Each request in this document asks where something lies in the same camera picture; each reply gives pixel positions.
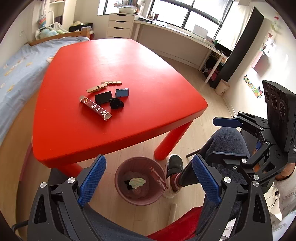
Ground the blue binder clip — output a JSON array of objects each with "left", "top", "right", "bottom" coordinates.
[{"left": 115, "top": 88, "right": 129, "bottom": 98}]

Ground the black card box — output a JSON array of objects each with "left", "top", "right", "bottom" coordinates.
[{"left": 95, "top": 91, "right": 113, "bottom": 105}]

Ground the red plastic table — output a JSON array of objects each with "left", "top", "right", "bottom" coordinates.
[{"left": 32, "top": 39, "right": 208, "bottom": 176}]

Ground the right hand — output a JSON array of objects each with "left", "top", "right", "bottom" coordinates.
[{"left": 275, "top": 163, "right": 295, "bottom": 181}]

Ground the white laptop on desk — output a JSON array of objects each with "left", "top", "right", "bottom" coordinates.
[{"left": 192, "top": 25, "right": 208, "bottom": 39}]

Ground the white drawer cabinet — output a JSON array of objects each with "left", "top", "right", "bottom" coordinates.
[{"left": 106, "top": 13, "right": 135, "bottom": 39}]

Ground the red chair seat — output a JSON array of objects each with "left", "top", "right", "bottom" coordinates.
[{"left": 147, "top": 206, "right": 203, "bottom": 241}]

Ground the black white shoe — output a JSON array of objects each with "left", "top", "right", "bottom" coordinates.
[{"left": 163, "top": 154, "right": 184, "bottom": 199}]

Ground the black mesh wrapper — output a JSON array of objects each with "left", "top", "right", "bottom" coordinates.
[{"left": 124, "top": 180, "right": 133, "bottom": 190}]

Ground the green white paper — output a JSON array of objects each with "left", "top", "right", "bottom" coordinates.
[{"left": 130, "top": 178, "right": 146, "bottom": 189}]

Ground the small white floor bin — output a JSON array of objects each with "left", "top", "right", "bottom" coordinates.
[{"left": 215, "top": 79, "right": 230, "bottom": 96}]

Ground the pink trash bin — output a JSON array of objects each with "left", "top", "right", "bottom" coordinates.
[{"left": 115, "top": 157, "right": 168, "bottom": 206}]

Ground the bed with blue sheet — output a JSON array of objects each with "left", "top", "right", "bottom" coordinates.
[{"left": 0, "top": 36, "right": 89, "bottom": 142}]

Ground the short red snack box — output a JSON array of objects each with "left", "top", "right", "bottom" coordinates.
[{"left": 150, "top": 167, "right": 168, "bottom": 191}]

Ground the long red snack box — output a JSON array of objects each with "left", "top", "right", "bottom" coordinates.
[{"left": 79, "top": 95, "right": 112, "bottom": 121}]

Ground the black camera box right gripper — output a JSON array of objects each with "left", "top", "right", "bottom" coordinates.
[{"left": 262, "top": 80, "right": 295, "bottom": 152}]

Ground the green plush toy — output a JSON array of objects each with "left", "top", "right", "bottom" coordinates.
[{"left": 38, "top": 28, "right": 64, "bottom": 39}]

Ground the gold segmented wrapper strip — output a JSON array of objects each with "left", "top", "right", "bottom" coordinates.
[{"left": 101, "top": 81, "right": 122, "bottom": 85}]

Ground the black round item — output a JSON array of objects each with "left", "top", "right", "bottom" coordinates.
[{"left": 110, "top": 97, "right": 124, "bottom": 109}]

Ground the black tall panel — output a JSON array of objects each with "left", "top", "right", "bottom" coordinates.
[{"left": 215, "top": 7, "right": 264, "bottom": 82}]

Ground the white long desk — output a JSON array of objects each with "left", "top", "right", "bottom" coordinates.
[{"left": 132, "top": 20, "right": 227, "bottom": 82}]

